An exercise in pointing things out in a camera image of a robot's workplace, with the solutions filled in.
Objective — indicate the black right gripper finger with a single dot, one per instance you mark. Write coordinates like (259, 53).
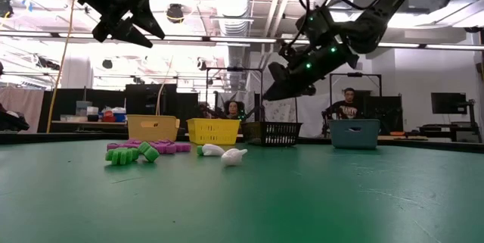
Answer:
(291, 92)
(283, 74)

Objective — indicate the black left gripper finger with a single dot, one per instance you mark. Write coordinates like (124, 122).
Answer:
(147, 23)
(130, 34)

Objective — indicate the black plastic basket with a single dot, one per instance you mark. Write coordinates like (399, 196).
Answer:
(281, 134)

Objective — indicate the small white ghost decoration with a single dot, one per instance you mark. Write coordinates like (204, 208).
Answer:
(232, 157)
(213, 150)

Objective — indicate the small green foam decoration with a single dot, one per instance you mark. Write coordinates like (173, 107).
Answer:
(109, 155)
(133, 154)
(199, 150)
(151, 154)
(116, 158)
(143, 147)
(124, 157)

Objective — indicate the small purple foam decoration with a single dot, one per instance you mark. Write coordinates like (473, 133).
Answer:
(171, 148)
(167, 141)
(123, 145)
(183, 147)
(133, 141)
(111, 145)
(162, 148)

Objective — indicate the white backdrop sheet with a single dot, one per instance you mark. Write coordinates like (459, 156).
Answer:
(312, 116)

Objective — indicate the person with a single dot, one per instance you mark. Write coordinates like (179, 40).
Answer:
(233, 109)
(347, 111)

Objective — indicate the blue plastic tub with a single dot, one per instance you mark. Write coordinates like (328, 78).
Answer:
(120, 118)

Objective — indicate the blue-grey plastic basket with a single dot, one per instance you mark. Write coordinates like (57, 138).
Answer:
(363, 139)

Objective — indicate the red plastic container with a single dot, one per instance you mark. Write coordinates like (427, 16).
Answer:
(108, 117)

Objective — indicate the clear plastic tub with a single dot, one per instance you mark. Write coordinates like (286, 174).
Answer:
(84, 107)

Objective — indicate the yellow plastic basket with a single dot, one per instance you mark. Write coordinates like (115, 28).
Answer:
(211, 131)

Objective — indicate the orange plastic basket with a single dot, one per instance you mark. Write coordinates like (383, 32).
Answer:
(159, 131)

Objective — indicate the small orange tool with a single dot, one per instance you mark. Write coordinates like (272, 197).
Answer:
(397, 133)

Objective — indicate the wooden side table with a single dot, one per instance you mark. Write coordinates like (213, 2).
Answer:
(68, 123)

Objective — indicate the green table mat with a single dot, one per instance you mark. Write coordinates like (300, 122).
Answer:
(242, 205)

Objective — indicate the pink curtain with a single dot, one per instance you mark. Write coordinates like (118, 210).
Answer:
(26, 101)

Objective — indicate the black desk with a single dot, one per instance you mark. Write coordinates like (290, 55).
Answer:
(435, 127)

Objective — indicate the black computer monitor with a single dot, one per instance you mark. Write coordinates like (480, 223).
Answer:
(448, 103)

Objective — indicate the black monitor stand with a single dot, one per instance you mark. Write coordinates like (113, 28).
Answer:
(471, 122)

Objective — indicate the black robot station frame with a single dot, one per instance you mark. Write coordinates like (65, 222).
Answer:
(355, 74)
(234, 69)

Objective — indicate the black partition wall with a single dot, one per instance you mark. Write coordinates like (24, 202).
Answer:
(143, 99)

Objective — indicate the silver ventilation duct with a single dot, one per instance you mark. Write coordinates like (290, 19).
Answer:
(232, 8)

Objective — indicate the black metal table frame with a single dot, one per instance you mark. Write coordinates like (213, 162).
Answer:
(56, 138)

